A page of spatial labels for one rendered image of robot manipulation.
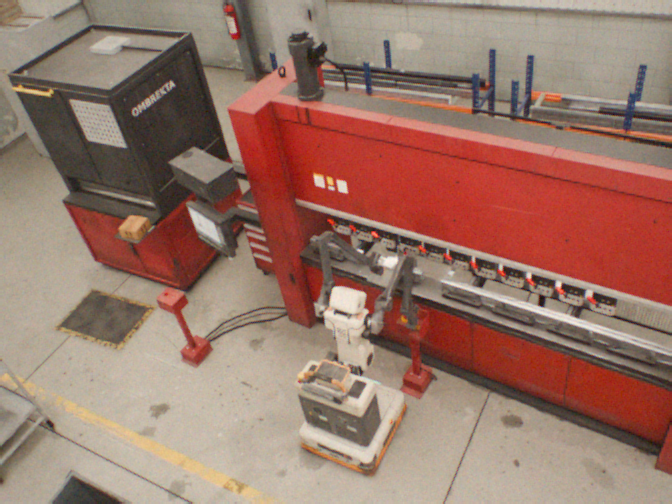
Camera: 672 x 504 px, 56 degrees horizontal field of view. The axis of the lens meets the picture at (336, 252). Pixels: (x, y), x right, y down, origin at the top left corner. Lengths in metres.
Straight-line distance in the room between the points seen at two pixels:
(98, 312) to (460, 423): 3.82
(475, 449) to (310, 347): 1.73
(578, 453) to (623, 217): 2.01
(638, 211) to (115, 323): 4.92
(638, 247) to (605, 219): 0.25
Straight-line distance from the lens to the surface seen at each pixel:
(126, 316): 6.75
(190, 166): 4.82
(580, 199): 3.89
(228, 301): 6.46
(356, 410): 4.40
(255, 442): 5.36
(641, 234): 3.94
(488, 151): 3.89
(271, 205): 5.01
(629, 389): 4.76
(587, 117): 5.72
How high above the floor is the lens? 4.42
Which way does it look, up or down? 42 degrees down
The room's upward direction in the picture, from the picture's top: 11 degrees counter-clockwise
